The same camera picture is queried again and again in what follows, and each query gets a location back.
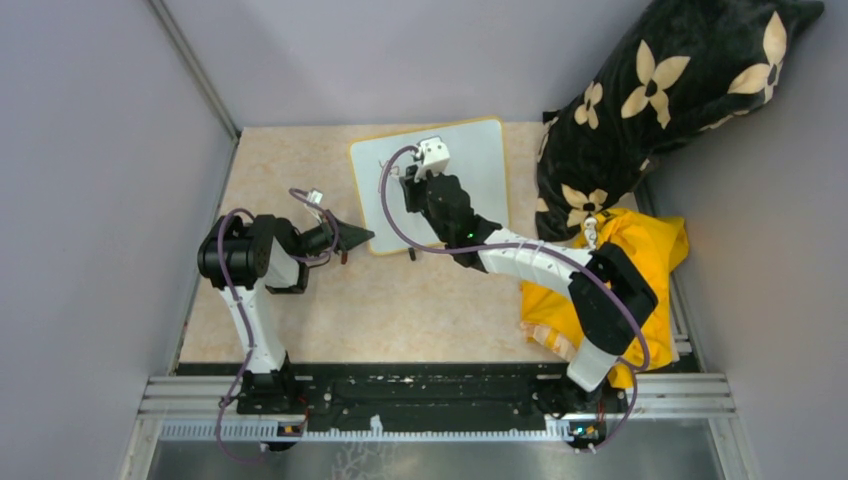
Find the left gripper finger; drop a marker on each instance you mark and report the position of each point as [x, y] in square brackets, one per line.
[342, 230]
[347, 243]

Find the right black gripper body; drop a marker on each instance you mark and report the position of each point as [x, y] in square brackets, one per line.
[425, 180]

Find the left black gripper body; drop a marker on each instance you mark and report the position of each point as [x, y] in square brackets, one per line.
[317, 239]

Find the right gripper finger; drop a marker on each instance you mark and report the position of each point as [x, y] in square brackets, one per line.
[411, 198]
[410, 176]

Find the yellow framed whiteboard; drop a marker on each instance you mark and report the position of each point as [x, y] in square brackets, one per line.
[468, 201]

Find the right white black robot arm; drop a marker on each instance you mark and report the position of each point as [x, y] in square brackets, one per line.
[611, 297]

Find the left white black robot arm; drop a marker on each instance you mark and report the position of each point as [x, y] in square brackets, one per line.
[247, 263]

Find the yellow cloth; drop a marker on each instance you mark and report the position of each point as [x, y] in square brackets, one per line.
[656, 246]

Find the black floral pillow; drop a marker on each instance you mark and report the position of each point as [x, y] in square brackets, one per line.
[682, 69]

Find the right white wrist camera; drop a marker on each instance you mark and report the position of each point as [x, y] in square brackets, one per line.
[432, 156]

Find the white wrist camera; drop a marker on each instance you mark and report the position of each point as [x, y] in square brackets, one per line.
[432, 156]
[314, 196]

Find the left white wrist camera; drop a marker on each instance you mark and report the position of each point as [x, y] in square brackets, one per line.
[314, 196]

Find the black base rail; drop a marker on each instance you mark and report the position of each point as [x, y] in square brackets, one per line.
[426, 397]

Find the aluminium corner post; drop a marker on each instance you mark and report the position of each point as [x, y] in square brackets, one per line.
[193, 66]

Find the white toothed cable strip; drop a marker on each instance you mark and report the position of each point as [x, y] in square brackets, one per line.
[271, 431]

